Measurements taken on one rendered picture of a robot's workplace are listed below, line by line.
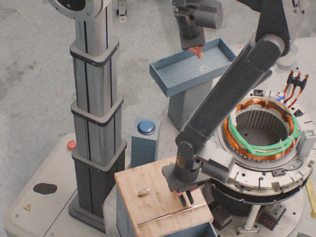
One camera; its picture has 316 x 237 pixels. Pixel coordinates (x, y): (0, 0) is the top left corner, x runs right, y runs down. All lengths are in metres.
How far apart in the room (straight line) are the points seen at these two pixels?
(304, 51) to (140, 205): 1.05
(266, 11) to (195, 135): 0.38
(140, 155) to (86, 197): 0.59
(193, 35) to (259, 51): 0.70
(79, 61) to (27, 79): 1.50
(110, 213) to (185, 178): 0.48
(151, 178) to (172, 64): 0.43
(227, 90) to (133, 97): 1.97
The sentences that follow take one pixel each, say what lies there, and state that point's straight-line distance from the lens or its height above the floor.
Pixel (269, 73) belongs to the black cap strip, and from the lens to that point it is 2.13.
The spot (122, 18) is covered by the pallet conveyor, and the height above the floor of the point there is 0.01.
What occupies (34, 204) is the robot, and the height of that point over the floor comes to 0.26.
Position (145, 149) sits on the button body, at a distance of 1.65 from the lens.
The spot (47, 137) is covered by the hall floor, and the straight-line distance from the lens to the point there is 2.89.
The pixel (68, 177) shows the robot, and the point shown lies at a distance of 2.45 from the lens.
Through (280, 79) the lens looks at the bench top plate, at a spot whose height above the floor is 0.78.
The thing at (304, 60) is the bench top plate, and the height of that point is 0.78.
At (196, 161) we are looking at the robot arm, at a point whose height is 1.27.
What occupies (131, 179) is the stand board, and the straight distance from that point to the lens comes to 1.50.
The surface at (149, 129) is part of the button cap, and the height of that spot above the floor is 1.04.
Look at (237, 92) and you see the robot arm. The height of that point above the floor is 1.55.
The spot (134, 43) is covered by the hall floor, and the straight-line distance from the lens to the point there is 3.27.
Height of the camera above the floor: 2.35
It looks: 53 degrees down
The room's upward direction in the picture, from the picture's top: 5 degrees clockwise
